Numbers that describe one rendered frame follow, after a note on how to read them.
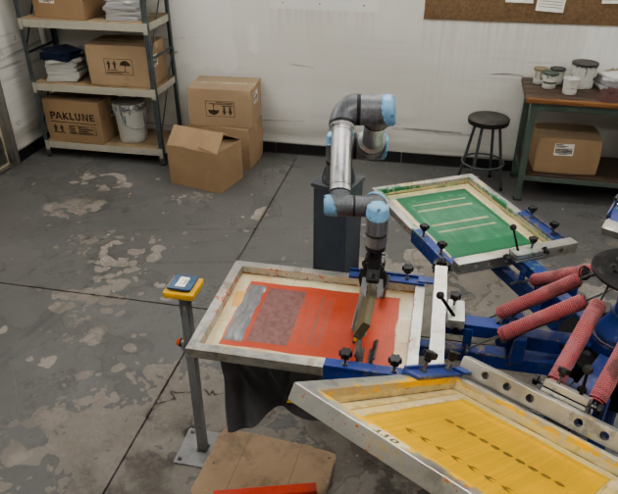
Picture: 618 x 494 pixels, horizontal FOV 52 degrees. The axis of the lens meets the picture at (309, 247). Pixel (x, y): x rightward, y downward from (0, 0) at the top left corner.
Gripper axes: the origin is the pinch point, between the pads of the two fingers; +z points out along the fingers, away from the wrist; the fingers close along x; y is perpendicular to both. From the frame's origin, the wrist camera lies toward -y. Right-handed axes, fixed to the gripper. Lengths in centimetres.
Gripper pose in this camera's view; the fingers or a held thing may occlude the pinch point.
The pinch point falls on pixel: (371, 296)
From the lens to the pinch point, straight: 229.2
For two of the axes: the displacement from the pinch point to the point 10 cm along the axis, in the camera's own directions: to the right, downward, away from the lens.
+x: -9.8, -1.1, 1.7
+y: 2.0, -5.0, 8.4
